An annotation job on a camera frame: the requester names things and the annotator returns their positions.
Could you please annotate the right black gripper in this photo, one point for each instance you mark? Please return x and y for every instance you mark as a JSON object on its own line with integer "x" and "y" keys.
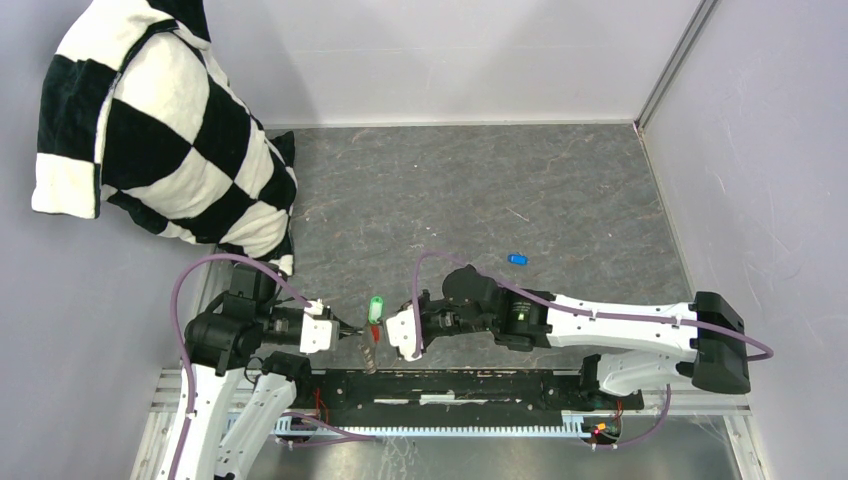
{"x": 425, "y": 338}

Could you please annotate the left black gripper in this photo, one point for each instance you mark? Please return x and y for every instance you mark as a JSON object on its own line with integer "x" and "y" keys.
{"x": 346, "y": 330}

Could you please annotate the metal key holder red handle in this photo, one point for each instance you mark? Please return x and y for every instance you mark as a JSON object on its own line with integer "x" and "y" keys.
{"x": 370, "y": 336}

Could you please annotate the key with green tag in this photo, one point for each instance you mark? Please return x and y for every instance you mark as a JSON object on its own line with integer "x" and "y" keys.
{"x": 375, "y": 310}

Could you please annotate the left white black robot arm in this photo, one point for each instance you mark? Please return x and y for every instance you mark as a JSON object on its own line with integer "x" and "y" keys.
{"x": 216, "y": 348}

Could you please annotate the key with blue tag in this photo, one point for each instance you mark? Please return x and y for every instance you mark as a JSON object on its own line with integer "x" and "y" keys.
{"x": 517, "y": 259}

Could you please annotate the black white checkered cloth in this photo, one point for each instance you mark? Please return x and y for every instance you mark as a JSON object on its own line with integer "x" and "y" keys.
{"x": 135, "y": 111}

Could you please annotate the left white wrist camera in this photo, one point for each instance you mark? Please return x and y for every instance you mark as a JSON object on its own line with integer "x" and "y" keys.
{"x": 318, "y": 332}

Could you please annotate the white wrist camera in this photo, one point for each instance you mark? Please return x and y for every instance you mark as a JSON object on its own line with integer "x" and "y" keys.
{"x": 318, "y": 332}
{"x": 402, "y": 335}

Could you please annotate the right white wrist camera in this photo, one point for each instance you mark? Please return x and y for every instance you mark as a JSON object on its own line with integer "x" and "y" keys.
{"x": 402, "y": 335}

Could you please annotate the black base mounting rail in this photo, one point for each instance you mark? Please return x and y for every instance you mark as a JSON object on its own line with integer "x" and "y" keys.
{"x": 453, "y": 398}

